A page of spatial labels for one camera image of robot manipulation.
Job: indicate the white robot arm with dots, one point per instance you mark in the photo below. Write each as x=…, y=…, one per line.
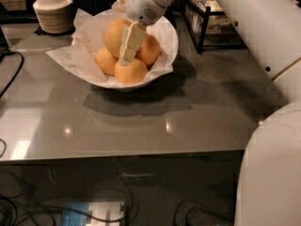
x=268, y=190

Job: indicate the black wire rack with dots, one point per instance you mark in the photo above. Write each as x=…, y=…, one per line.
x=209, y=27

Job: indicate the orange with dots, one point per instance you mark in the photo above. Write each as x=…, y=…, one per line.
x=131, y=74
x=149, y=50
x=106, y=61
x=113, y=35

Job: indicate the stack of paper bowls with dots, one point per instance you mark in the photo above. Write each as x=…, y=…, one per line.
x=55, y=16

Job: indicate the white paper liner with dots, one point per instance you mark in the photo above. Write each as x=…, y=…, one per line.
x=78, y=57

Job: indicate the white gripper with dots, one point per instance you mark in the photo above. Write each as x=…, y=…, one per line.
x=141, y=4

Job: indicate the blue power device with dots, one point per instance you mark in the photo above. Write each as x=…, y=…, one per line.
x=94, y=214

